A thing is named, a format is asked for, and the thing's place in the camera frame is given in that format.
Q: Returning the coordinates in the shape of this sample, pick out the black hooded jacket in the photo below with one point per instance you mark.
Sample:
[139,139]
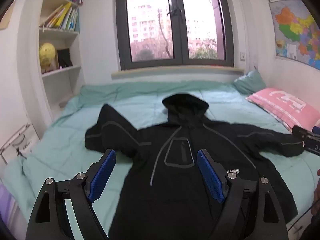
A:
[175,205]

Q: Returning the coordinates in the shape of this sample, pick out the yellow globe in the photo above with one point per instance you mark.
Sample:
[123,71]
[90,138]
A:
[47,53]

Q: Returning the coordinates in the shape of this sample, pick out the purple cloth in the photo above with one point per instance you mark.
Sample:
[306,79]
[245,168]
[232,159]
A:
[7,205]

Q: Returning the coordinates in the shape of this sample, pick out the teal pillow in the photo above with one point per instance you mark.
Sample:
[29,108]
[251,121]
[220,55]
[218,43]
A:
[250,82]

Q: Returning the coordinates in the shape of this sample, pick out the grey framed window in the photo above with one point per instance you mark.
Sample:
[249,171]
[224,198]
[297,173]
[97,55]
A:
[178,30]

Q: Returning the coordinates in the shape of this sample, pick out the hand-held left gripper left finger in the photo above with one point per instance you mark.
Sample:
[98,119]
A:
[102,175]

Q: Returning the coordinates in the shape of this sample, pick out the mint green bed blanket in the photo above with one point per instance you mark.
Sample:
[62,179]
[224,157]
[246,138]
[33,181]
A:
[62,135]

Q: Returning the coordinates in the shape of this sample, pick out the white bookshelf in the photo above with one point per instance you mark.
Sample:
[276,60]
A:
[65,37]

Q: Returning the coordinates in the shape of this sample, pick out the colourful wall map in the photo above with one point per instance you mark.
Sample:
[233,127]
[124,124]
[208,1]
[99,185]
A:
[292,30]

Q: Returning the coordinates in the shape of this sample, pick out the pink printed pillow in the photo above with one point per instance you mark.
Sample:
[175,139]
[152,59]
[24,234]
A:
[275,102]

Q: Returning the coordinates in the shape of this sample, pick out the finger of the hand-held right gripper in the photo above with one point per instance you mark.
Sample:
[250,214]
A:
[298,133]

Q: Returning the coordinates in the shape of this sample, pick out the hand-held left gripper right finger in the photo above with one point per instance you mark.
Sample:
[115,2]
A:
[210,177]

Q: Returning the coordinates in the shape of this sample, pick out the white paper bag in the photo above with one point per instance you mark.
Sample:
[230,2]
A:
[23,142]

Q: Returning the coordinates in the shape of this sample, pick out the black picture frame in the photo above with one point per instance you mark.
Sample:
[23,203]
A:
[63,58]

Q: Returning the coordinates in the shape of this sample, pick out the person's right hand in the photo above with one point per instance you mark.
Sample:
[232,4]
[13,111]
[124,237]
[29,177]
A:
[317,200]

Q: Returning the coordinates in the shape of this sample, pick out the beige window sill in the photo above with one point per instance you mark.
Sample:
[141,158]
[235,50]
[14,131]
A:
[175,72]

